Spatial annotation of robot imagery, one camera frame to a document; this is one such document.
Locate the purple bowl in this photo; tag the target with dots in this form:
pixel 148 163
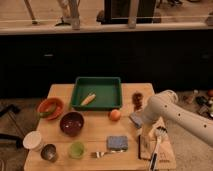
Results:
pixel 72 123

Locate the green cup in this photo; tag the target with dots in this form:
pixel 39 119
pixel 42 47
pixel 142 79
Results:
pixel 76 150

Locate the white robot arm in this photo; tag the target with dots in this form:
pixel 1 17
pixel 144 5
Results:
pixel 164 104

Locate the metal fork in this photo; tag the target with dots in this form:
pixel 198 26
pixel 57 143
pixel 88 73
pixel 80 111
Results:
pixel 100 154

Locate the white cup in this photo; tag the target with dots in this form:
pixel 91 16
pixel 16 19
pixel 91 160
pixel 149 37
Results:
pixel 33 141

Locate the wooden table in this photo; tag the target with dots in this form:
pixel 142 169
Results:
pixel 93 135

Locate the blue sponge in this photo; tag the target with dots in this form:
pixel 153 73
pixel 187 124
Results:
pixel 117 142

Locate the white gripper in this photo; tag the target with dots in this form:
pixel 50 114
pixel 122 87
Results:
pixel 146 131

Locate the green vegetable in bowl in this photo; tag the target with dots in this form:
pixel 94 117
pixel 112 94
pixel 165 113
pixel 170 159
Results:
pixel 48 112

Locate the wooden block brush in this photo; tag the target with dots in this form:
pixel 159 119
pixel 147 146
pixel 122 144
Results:
pixel 144 147

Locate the corn cob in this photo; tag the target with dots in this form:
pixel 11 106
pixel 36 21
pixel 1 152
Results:
pixel 88 99

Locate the orange fruit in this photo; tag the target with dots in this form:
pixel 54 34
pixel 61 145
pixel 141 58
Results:
pixel 114 115

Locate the grey towel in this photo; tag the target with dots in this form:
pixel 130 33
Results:
pixel 136 120

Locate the orange bowl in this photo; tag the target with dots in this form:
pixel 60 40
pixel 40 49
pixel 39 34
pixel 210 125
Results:
pixel 44 105

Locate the green plastic tray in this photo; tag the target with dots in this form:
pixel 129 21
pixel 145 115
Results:
pixel 107 89

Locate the metal cup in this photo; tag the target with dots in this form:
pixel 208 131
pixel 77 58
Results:
pixel 49 153

